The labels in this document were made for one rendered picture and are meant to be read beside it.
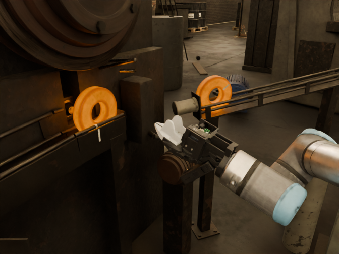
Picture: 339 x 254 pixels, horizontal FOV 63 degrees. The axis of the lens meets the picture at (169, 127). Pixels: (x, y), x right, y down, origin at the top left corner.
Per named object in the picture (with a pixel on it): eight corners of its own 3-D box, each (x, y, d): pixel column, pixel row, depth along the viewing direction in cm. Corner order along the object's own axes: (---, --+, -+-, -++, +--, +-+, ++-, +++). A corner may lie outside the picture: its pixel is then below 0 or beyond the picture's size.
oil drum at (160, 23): (130, 86, 375) (125, 15, 338) (156, 77, 420) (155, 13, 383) (166, 94, 344) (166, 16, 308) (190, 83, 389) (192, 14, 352)
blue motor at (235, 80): (216, 115, 282) (218, 81, 268) (220, 98, 332) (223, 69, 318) (247, 117, 275) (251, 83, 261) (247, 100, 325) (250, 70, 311)
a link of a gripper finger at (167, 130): (159, 108, 70) (189, 127, 66) (154, 127, 73) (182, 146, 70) (152, 112, 67) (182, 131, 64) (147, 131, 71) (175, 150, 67)
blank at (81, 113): (69, 90, 78) (77, 92, 76) (109, 81, 90) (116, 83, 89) (74, 141, 84) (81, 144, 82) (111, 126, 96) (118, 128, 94)
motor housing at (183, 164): (156, 255, 126) (153, 151, 104) (182, 225, 143) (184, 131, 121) (180, 269, 119) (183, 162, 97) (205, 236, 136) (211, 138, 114)
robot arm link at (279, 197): (284, 227, 62) (289, 233, 53) (236, 194, 67) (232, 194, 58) (307, 191, 63) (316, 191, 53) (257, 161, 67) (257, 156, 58)
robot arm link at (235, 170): (245, 180, 68) (229, 201, 61) (227, 169, 70) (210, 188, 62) (261, 153, 63) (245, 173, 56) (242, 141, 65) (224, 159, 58)
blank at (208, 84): (206, 119, 117) (211, 121, 115) (188, 92, 109) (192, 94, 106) (233, 94, 118) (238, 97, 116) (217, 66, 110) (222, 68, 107)
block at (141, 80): (121, 138, 108) (116, 78, 98) (135, 131, 114) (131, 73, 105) (143, 146, 103) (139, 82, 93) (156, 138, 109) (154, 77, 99)
